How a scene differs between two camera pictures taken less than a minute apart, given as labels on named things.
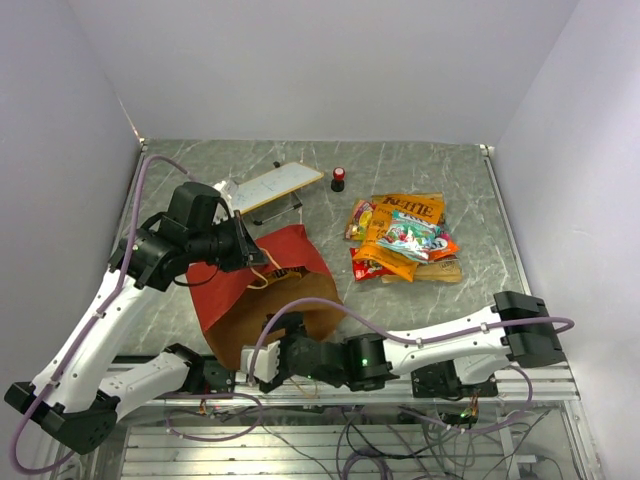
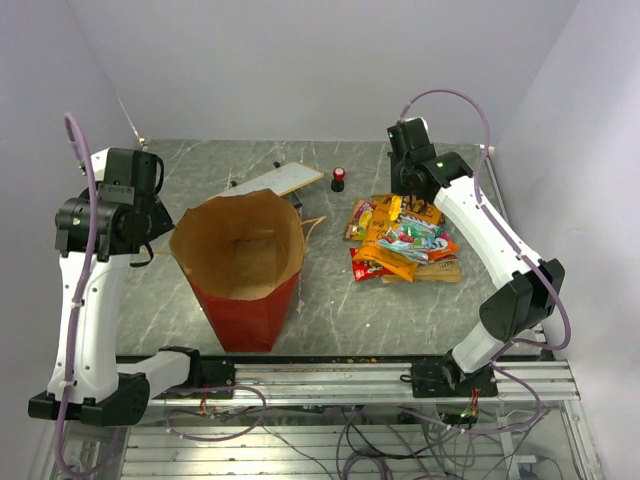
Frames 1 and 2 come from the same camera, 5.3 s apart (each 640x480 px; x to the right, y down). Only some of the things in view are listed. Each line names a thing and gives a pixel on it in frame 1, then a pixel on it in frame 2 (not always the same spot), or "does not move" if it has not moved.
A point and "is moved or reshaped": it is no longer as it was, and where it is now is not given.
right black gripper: x=294 y=327 → x=396 y=187
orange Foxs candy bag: x=443 y=248 does not move
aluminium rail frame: x=433 y=424 does not move
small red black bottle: x=338 y=182 does not move
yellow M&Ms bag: x=286 y=273 → x=395 y=207
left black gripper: x=236 y=259 → x=162 y=220
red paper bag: x=232 y=305 is moved or reshaped
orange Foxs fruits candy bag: x=360 y=219 does not move
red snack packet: x=365 y=269 does not move
